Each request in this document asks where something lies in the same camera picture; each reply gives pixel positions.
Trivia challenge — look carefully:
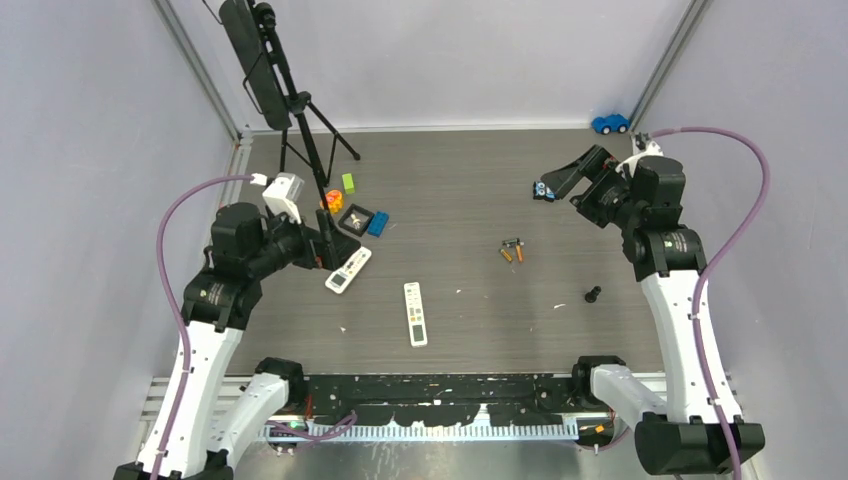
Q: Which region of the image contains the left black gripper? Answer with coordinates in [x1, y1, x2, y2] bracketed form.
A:
[248, 204, 359, 279]

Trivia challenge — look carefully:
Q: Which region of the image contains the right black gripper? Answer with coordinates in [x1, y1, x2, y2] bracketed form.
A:
[540, 144, 642, 230]

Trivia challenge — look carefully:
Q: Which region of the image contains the long white remote control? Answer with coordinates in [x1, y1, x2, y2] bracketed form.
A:
[403, 282, 428, 348]

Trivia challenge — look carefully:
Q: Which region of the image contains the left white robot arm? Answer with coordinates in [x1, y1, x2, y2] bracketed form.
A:
[114, 202, 361, 479]

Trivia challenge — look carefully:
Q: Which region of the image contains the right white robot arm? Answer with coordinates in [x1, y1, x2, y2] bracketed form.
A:
[535, 145, 765, 478]

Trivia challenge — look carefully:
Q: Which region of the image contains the short white remote control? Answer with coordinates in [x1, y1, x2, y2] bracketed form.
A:
[325, 246, 373, 295]

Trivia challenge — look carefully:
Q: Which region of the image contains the small blue robot toy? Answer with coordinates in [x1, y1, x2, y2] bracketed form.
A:
[532, 181, 556, 202]

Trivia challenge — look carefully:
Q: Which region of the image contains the black square tray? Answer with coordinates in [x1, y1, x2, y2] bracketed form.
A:
[338, 204, 375, 237]

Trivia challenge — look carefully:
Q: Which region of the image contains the blue lego brick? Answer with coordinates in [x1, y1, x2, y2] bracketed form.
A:
[366, 211, 389, 238]

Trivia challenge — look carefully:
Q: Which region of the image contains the orange toy block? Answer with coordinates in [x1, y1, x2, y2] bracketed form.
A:
[325, 189, 344, 214]

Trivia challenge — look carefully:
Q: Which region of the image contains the blue toy car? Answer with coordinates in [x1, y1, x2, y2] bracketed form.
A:
[590, 114, 630, 135]

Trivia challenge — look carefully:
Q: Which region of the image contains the green toy block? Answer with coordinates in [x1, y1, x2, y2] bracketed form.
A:
[342, 173, 356, 195]

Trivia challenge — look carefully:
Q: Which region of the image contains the black tripod stand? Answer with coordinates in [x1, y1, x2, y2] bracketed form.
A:
[248, 1, 361, 210]

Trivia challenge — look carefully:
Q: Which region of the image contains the black chess piece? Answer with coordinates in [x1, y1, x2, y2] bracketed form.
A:
[584, 286, 602, 303]

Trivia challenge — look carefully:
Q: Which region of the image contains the black light panel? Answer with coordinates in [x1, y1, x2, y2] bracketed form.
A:
[218, 0, 291, 131]

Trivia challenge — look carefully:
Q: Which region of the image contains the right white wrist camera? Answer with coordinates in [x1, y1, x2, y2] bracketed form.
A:
[615, 133, 664, 178]

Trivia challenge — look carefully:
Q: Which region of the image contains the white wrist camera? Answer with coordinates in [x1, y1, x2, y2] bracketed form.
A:
[262, 172, 305, 224]
[615, 133, 664, 178]

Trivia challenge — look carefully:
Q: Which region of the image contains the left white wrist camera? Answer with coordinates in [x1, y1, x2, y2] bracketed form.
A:
[262, 172, 305, 224]

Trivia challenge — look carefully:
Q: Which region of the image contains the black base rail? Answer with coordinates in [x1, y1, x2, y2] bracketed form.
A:
[277, 373, 615, 427]

